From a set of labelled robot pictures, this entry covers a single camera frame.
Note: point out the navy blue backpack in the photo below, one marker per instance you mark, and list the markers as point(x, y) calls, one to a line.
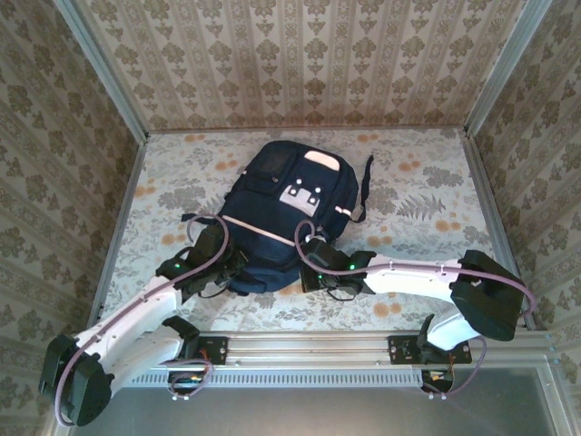
point(281, 218)

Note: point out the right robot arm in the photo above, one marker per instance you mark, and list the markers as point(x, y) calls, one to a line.
point(408, 277)

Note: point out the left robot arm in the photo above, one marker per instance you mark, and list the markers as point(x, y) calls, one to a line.
point(136, 313)

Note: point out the floral table cover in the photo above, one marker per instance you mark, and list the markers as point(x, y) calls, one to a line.
point(431, 181)

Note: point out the grey metal panel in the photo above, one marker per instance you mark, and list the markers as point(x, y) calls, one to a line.
point(308, 413)

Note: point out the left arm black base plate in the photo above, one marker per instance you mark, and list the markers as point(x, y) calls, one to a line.
point(218, 349)

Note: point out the aluminium mounting rail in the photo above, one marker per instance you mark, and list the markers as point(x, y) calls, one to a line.
point(308, 347)

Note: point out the aluminium table side rail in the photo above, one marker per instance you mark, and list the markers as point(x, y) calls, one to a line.
point(482, 181)
point(123, 213)

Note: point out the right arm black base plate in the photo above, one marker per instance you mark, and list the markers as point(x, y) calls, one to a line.
point(399, 352)

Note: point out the aluminium frame post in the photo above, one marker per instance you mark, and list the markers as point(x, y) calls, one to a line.
point(508, 63)
point(104, 68)

